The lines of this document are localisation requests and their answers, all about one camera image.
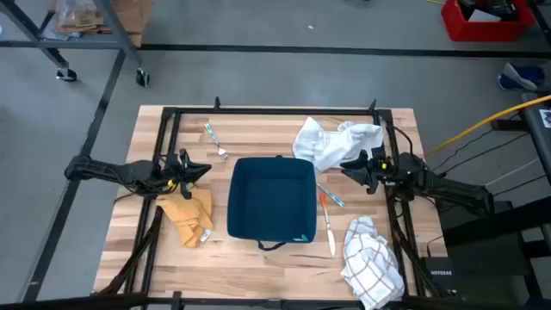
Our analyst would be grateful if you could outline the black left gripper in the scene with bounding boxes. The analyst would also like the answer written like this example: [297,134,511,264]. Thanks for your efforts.
[165,148,213,201]

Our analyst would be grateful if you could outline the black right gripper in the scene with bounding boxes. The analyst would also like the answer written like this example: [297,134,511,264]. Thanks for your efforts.
[339,148,391,195]

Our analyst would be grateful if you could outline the plain white towel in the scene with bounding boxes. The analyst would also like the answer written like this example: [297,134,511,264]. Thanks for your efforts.
[292,115,386,173]

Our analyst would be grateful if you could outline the mustard yellow towel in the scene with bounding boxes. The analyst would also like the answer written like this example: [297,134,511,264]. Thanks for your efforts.
[155,187,215,249]

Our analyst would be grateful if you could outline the navy fabric storage bin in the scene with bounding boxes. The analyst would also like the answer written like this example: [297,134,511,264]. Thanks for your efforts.
[226,155,319,252]

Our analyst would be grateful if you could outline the white towel with brown checks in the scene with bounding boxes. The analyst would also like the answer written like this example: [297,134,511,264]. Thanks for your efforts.
[339,214,406,310]

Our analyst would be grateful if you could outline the black equipment stand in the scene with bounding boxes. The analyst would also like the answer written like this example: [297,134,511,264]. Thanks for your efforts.
[434,195,551,310]

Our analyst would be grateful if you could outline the brown cardboard box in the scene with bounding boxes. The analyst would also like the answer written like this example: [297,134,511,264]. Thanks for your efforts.
[46,0,154,48]

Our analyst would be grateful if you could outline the red plastic bin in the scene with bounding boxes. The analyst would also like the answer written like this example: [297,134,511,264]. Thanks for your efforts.
[440,0,536,43]

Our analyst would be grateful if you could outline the dark grey side table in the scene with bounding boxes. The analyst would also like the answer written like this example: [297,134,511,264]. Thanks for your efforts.
[520,92,551,182]

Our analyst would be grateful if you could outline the blue and white shoe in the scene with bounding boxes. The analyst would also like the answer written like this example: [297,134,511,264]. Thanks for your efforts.
[498,62,546,92]

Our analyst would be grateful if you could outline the clear plastic bag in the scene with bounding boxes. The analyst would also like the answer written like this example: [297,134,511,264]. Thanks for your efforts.
[54,0,113,36]

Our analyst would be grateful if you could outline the fork with teal patterned handle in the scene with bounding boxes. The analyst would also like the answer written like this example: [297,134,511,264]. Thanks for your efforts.
[316,182,346,208]

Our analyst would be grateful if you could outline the knife with orange handle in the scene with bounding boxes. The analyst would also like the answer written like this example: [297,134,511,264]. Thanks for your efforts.
[319,192,337,258]

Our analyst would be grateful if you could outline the black aluminium rig frame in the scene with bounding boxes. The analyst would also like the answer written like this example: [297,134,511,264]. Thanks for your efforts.
[92,96,451,310]

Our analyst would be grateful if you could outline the black floor cable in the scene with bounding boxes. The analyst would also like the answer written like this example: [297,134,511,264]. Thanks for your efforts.
[430,131,530,173]
[492,171,548,199]

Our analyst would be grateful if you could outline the black Netgear network switch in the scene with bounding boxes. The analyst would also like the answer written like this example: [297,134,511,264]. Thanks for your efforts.
[420,256,457,298]

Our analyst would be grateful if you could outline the thick yellow cable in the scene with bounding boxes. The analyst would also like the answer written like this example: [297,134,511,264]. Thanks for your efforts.
[424,94,551,156]

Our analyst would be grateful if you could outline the white floor cable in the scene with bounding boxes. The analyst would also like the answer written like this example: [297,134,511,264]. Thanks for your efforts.
[484,157,542,189]

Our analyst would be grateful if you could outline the grey metal cart frame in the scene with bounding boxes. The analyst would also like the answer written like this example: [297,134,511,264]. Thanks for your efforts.
[0,0,150,87]

